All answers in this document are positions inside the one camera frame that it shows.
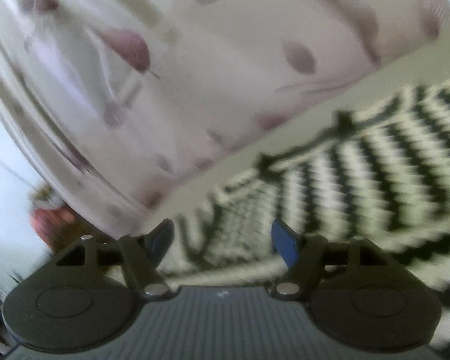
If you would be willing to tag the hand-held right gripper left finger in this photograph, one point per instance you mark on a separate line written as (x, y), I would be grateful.
(161, 238)

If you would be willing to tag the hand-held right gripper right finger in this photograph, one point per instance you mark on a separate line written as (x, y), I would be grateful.
(285, 242)

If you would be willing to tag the black white checkered knit garment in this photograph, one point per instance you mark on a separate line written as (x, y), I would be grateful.
(360, 195)

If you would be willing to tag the brown wooden furniture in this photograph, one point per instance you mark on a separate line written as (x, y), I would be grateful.
(86, 234)

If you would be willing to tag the red round object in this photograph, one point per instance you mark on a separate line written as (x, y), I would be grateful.
(50, 223)

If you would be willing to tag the cream bed sheet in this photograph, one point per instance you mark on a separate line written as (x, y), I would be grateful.
(322, 95)

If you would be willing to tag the white leaf-patterned bedsheet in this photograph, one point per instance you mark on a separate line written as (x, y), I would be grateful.
(217, 82)

